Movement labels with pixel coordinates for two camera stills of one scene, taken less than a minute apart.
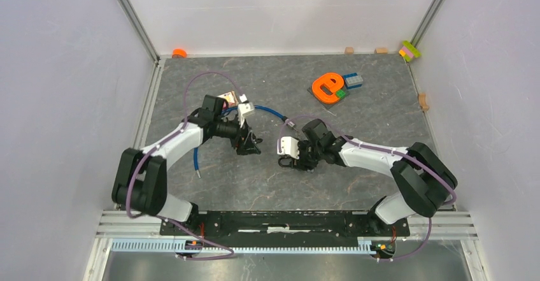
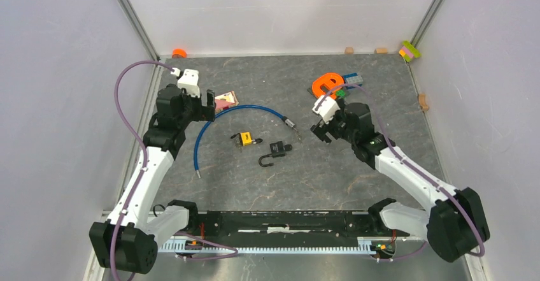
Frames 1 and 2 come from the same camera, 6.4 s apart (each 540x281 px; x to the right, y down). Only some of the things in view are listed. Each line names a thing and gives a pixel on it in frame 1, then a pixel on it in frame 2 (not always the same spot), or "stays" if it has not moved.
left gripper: (245, 132) -> (197, 100)
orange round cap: (179, 53) stays
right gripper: (304, 165) -> (321, 132)
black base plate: (288, 225) stays
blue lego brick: (351, 74) stays
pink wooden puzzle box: (230, 99) stays
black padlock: (286, 161) -> (277, 150)
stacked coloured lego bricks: (409, 51) stays
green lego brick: (341, 93) stays
